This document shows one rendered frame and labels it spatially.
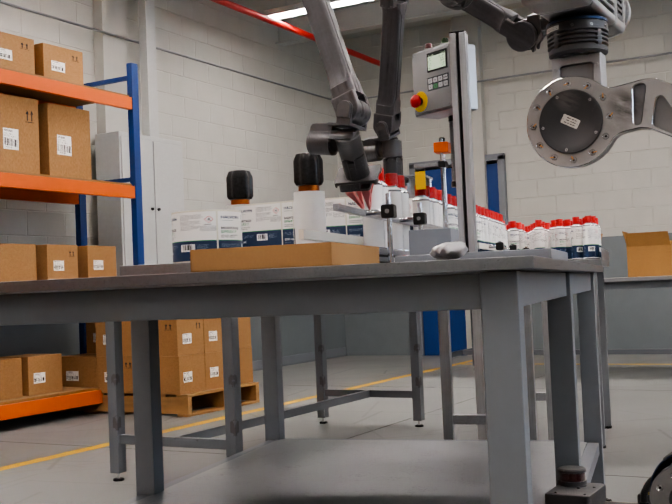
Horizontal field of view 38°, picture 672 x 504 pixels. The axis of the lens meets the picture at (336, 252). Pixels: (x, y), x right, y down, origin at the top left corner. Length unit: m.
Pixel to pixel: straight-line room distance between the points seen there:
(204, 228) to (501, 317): 1.35
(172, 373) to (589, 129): 4.71
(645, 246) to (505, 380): 6.61
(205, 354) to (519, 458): 5.25
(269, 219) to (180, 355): 3.57
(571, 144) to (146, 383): 1.42
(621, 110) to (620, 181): 8.22
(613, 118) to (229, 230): 1.13
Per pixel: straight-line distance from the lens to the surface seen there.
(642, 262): 8.16
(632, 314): 10.36
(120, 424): 4.43
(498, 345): 1.58
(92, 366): 7.04
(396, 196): 2.56
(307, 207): 2.75
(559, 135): 2.22
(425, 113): 2.91
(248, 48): 10.33
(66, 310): 1.88
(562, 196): 10.56
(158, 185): 8.27
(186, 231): 2.77
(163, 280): 1.73
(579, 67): 2.32
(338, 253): 1.68
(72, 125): 7.08
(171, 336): 6.54
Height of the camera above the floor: 0.79
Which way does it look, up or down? 2 degrees up
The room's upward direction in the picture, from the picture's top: 2 degrees counter-clockwise
